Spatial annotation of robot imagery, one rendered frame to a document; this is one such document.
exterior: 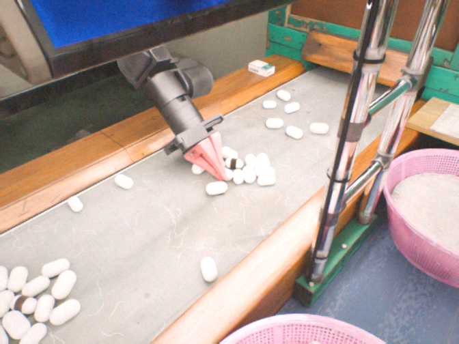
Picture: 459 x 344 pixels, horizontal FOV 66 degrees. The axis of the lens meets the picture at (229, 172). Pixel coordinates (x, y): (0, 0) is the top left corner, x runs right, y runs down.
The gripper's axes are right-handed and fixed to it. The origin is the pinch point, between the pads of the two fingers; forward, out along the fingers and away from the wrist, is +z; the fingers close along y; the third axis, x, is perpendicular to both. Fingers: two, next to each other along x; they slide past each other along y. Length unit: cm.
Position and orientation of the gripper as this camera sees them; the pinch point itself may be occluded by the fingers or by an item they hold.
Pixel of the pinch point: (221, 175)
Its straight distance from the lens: 60.4
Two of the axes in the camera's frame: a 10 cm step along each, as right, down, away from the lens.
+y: 6.8, -4.6, 5.7
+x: -4.8, 3.0, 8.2
